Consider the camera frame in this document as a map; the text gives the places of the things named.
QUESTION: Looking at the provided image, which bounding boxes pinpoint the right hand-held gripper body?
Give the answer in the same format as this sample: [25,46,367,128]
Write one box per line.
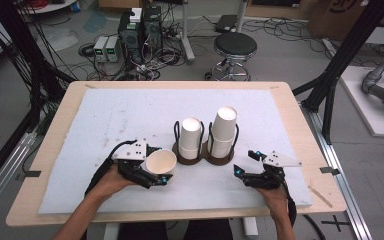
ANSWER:
[243,150,303,191]

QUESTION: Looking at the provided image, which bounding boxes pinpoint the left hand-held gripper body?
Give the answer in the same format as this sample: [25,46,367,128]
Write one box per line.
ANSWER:
[112,139,148,189]

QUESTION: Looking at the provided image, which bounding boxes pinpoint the single white paper cup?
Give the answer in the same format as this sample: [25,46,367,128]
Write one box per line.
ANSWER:
[144,148,178,176]

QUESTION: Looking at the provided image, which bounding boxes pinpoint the dark wire cup holder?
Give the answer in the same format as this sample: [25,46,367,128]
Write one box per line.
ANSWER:
[172,120,240,167]

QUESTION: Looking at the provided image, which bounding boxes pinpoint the person's left hand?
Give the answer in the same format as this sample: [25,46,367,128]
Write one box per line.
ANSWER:
[93,164,137,204]

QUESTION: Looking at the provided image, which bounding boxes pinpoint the person's right hand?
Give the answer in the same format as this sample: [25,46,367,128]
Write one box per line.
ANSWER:
[254,184,290,219]

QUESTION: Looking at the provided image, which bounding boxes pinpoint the wooden table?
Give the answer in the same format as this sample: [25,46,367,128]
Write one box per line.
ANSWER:
[5,80,348,228]

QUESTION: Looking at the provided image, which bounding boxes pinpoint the white foam mat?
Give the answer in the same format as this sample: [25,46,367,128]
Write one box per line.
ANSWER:
[39,87,314,215]

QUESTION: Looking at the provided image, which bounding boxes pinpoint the tall stack of paper cups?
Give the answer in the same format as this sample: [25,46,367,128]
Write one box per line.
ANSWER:
[209,105,239,160]

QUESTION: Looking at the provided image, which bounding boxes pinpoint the short stack of paper cups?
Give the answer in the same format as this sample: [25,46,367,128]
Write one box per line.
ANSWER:
[179,116,203,161]

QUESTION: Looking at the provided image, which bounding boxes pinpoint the black tape piece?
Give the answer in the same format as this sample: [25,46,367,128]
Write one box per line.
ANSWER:
[319,166,341,176]
[15,170,42,181]

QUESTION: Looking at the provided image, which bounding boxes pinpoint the person's legs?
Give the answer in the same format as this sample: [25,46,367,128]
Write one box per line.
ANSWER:
[118,218,234,240]

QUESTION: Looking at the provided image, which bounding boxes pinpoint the thin wooden stick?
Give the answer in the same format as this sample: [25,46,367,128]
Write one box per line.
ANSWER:
[307,185,334,209]

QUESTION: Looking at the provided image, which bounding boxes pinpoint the white table leg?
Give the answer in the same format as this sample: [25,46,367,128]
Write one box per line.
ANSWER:
[242,217,260,240]
[103,222,121,240]

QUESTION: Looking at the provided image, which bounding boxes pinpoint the black tape cross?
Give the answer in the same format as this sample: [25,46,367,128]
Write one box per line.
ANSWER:
[320,214,351,233]

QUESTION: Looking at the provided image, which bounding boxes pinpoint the white board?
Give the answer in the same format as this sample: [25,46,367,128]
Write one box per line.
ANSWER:
[339,65,384,138]

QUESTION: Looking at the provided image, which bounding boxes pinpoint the grey power supply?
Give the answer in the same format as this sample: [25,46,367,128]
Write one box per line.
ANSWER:
[93,35,109,63]
[105,35,123,63]

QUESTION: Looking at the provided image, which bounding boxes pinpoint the black round stool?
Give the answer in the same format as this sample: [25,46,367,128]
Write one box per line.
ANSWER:
[204,31,258,82]

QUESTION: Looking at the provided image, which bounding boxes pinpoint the black computer tower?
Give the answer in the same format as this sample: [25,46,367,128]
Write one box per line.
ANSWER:
[118,11,145,65]
[142,5,164,58]

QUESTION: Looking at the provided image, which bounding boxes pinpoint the grey desk leg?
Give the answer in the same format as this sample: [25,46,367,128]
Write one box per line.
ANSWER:
[179,0,196,65]

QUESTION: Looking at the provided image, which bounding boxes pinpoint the flat black device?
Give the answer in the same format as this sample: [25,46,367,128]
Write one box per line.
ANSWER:
[214,14,239,34]

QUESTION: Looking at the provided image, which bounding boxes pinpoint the small white box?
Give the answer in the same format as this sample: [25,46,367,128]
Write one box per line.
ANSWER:
[129,7,143,24]

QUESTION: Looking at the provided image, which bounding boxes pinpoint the white desk leg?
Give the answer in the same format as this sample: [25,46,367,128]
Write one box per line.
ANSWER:
[234,0,250,34]

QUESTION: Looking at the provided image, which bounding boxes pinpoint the cardboard box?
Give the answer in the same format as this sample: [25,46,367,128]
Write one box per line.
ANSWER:
[308,0,383,42]

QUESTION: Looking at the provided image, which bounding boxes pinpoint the round white table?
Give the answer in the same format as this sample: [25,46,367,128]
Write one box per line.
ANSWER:
[17,0,78,15]

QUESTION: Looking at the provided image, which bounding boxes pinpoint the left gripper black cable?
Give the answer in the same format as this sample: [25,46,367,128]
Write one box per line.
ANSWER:
[84,139,138,198]

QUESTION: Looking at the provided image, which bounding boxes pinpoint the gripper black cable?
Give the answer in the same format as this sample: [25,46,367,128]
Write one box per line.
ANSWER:
[279,173,298,228]
[84,139,138,198]

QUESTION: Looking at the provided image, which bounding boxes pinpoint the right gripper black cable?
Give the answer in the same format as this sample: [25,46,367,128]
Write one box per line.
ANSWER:
[279,173,298,228]

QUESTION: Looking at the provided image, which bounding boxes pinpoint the aluminium rail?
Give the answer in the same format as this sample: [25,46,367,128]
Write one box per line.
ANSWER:
[300,102,375,240]
[0,130,38,223]

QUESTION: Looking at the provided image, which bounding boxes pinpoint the thick black cable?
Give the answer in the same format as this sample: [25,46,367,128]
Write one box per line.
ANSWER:
[302,214,328,240]

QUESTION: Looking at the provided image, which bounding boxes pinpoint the tangle of cables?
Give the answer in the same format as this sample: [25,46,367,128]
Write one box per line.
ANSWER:
[121,46,182,82]

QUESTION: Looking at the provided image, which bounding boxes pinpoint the coil of black cable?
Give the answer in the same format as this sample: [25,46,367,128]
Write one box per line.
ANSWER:
[78,42,96,58]

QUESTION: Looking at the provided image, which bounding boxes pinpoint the loose black floor cables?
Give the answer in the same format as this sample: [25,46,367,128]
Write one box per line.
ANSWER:
[243,17,329,53]

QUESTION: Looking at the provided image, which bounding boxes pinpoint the black frame post with cables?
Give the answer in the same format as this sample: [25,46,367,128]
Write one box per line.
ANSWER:
[0,0,68,198]

